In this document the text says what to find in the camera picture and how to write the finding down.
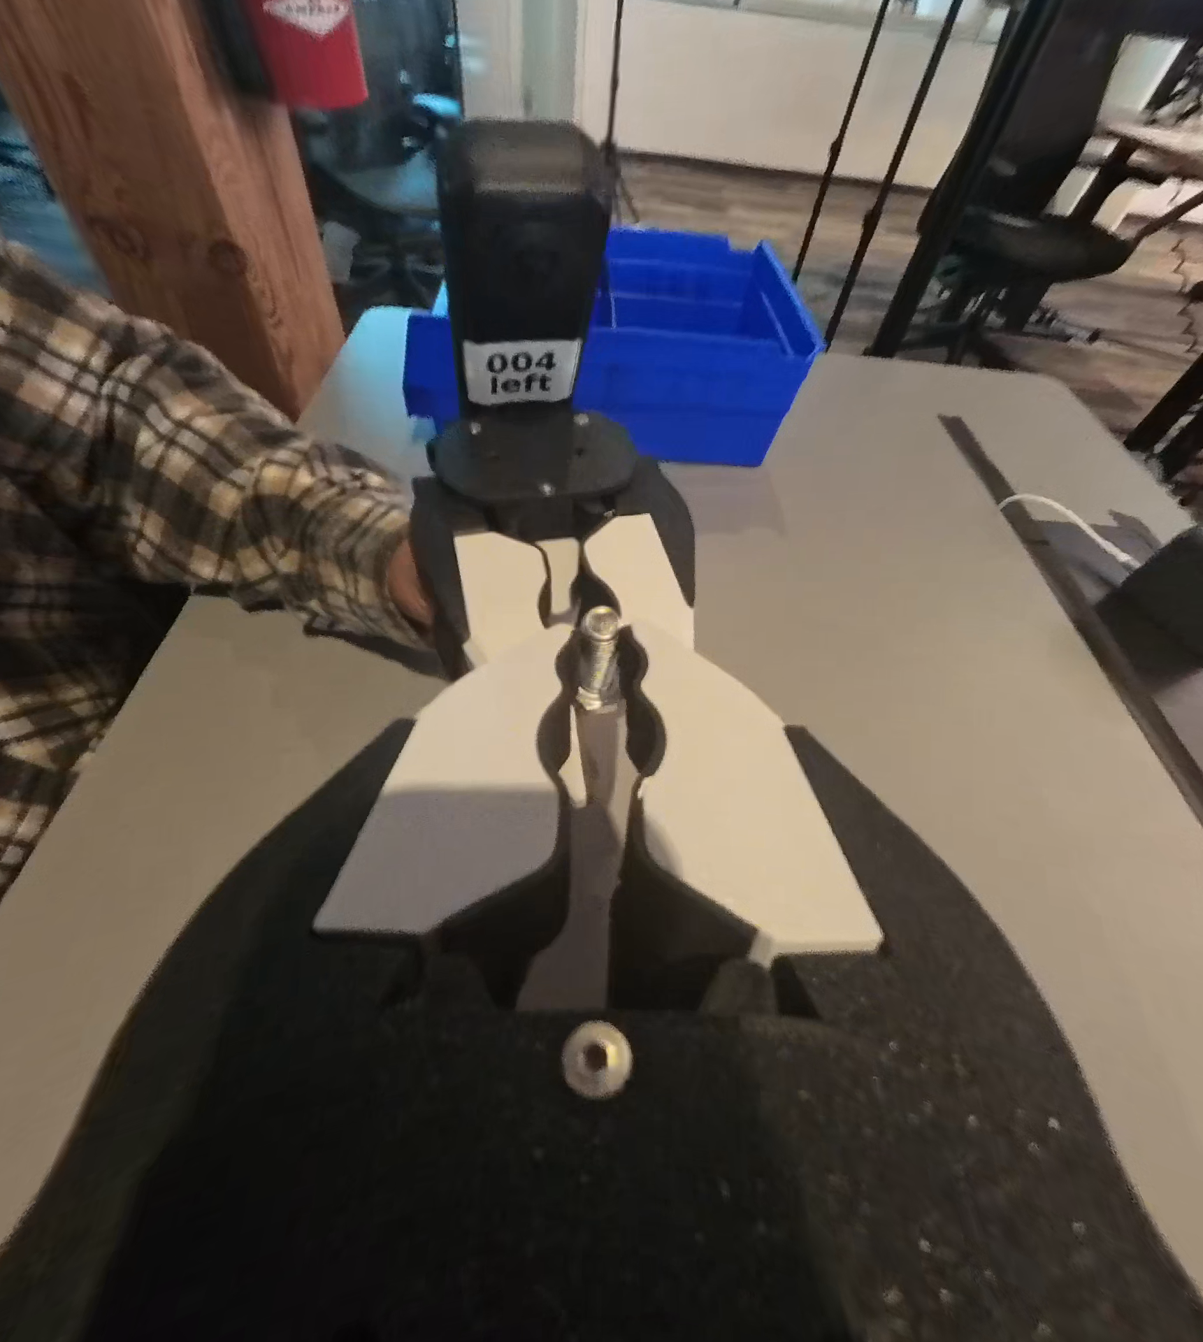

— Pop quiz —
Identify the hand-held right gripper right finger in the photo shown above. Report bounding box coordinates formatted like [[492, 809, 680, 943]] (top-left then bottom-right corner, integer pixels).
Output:
[[622, 623, 885, 966]]

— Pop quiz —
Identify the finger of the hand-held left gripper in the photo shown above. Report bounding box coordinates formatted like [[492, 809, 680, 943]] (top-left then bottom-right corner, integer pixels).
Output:
[[451, 532, 573, 675], [577, 513, 695, 657]]

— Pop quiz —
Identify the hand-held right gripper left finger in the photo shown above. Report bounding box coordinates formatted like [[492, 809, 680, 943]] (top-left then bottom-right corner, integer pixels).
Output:
[[312, 625, 573, 936]]

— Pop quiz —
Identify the silver hex bolt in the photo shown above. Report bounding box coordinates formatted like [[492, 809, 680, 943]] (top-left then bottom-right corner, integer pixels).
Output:
[[572, 608, 625, 720]]

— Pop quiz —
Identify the large blue plastic bin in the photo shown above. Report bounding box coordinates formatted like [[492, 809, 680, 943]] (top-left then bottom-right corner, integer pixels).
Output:
[[401, 225, 828, 468]]

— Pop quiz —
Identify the person's left forearm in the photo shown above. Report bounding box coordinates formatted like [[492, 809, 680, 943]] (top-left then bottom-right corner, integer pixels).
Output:
[[191, 419, 429, 646]]

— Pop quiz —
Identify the black office chair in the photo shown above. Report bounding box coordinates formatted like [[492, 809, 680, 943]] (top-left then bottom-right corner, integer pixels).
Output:
[[307, 93, 450, 306], [916, 0, 1137, 348]]

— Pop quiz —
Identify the black studio light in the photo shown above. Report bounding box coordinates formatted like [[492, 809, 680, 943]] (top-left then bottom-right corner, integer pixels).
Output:
[[598, 0, 646, 226]]

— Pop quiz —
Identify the red fire extinguisher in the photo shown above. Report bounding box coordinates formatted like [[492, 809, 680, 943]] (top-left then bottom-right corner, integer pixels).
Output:
[[207, 0, 369, 109]]

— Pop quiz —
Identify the black music stand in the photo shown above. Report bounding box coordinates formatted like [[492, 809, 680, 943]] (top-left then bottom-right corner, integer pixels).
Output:
[[826, 0, 969, 348], [790, 0, 896, 285]]

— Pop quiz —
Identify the black metal pole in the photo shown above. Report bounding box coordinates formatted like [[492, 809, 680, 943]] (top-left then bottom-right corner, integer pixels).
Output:
[[868, 0, 1068, 358]]

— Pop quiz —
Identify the person's plaid shirt torso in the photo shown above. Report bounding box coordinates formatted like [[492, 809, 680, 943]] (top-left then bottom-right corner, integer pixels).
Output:
[[0, 193, 246, 935]]

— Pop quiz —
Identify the black charger cube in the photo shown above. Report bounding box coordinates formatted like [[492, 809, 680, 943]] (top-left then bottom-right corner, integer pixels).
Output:
[[1094, 524, 1203, 672]]

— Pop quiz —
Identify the wooden desk with black legs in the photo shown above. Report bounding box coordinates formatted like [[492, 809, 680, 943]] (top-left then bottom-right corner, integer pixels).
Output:
[[1094, 109, 1203, 306]]

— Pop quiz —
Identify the wooden post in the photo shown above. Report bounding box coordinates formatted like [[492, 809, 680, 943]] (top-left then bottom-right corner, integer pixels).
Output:
[[0, 0, 345, 420]]

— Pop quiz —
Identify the white cable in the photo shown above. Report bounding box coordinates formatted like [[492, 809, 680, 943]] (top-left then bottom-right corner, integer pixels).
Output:
[[997, 492, 1143, 573]]

